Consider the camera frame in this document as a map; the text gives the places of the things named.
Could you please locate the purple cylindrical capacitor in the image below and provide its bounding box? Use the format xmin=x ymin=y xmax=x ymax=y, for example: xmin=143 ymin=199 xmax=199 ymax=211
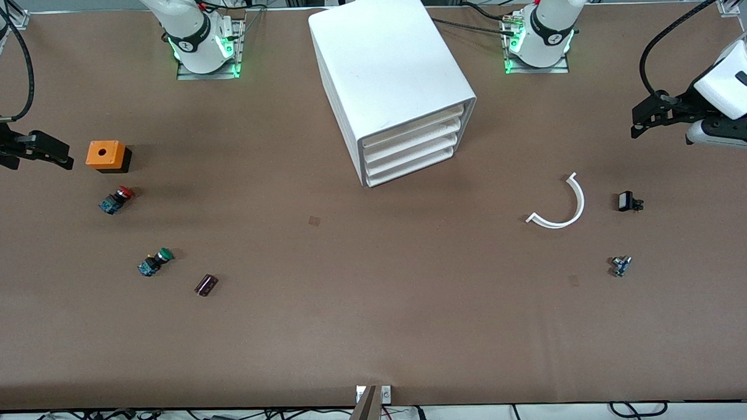
xmin=194 ymin=273 xmax=220 ymax=298

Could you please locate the white drawer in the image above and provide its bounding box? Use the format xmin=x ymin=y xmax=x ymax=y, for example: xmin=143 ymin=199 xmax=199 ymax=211
xmin=366 ymin=146 xmax=457 ymax=188
xmin=362 ymin=119 xmax=467 ymax=164
xmin=364 ymin=132 xmax=461 ymax=176
xmin=360 ymin=105 xmax=469 ymax=153

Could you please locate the orange button box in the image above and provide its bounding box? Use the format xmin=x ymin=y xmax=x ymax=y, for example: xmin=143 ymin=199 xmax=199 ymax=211
xmin=85 ymin=140 xmax=133 ymax=175

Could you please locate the red push button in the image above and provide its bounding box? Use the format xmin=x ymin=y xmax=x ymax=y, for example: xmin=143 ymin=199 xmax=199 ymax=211
xmin=97 ymin=186 xmax=136 ymax=216

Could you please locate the green push button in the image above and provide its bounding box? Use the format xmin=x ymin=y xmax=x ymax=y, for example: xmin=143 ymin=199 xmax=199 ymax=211
xmin=137 ymin=247 xmax=176 ymax=278

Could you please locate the white drawer cabinet shell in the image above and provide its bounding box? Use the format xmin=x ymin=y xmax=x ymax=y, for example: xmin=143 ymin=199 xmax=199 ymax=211
xmin=308 ymin=0 xmax=480 ymax=190

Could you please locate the white curved plastic strip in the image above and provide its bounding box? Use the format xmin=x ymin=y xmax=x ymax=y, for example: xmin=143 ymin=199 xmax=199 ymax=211
xmin=525 ymin=171 xmax=587 ymax=231

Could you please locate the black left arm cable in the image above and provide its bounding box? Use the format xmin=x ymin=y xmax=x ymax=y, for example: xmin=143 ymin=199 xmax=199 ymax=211
xmin=637 ymin=0 xmax=747 ymax=101

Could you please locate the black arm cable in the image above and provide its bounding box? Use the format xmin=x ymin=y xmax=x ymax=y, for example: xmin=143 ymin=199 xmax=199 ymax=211
xmin=637 ymin=0 xmax=747 ymax=101
xmin=0 ymin=0 xmax=37 ymax=123

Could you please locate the small black switch component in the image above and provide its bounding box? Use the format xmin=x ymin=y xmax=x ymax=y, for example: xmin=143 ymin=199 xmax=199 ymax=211
xmin=618 ymin=190 xmax=646 ymax=214

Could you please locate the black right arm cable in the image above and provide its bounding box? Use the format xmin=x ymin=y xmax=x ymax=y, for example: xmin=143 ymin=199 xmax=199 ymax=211
xmin=0 ymin=0 xmax=37 ymax=123

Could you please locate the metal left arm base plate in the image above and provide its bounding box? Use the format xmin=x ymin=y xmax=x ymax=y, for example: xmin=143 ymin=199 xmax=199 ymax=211
xmin=502 ymin=11 xmax=572 ymax=76

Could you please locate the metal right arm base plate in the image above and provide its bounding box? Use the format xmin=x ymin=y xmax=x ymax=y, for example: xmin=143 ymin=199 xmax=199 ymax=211
xmin=174 ymin=17 xmax=249 ymax=81

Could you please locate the black base power cable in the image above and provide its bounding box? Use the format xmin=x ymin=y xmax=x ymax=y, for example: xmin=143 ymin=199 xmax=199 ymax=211
xmin=432 ymin=14 xmax=521 ymax=42

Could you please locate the black looped floor cable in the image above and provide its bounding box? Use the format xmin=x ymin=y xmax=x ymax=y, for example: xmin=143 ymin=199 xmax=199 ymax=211
xmin=609 ymin=400 xmax=669 ymax=419

